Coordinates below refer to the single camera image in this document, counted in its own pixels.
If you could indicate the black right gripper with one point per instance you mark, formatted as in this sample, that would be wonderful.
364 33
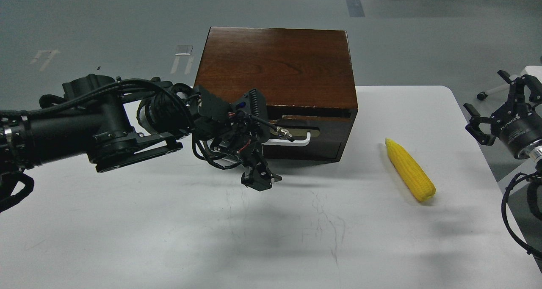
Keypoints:
515 123

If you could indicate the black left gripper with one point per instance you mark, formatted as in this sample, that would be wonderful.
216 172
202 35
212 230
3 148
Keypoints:
227 135

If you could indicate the wooden drawer with white handle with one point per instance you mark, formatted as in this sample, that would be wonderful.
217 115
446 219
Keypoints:
329 130

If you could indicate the yellow corn cob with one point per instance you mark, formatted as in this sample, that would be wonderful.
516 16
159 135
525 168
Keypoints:
414 177

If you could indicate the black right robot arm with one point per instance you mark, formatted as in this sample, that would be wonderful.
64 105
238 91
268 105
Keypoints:
532 193

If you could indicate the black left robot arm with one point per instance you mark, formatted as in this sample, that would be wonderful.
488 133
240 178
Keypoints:
118 122

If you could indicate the dark wooden drawer cabinet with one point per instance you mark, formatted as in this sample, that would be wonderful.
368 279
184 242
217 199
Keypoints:
290 67

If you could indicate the white chair with castor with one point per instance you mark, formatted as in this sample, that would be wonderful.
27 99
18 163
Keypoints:
535 71

